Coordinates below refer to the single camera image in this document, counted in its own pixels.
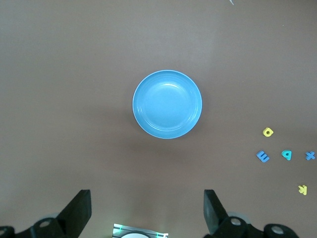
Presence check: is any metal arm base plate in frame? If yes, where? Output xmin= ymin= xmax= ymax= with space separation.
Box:
xmin=112 ymin=223 xmax=169 ymax=238

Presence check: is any brown table cover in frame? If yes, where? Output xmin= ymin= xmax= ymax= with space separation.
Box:
xmin=0 ymin=0 xmax=317 ymax=238

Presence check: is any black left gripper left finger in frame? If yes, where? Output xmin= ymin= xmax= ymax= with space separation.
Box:
xmin=0 ymin=189 xmax=93 ymax=238

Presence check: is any blue foam letter m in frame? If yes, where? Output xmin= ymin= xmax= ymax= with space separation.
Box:
xmin=256 ymin=150 xmax=270 ymax=163

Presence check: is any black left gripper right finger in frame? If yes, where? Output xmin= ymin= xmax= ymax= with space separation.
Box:
xmin=204 ymin=189 xmax=298 ymax=238

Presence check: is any blue plate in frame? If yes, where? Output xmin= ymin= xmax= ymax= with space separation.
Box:
xmin=132 ymin=69 xmax=203 ymax=139

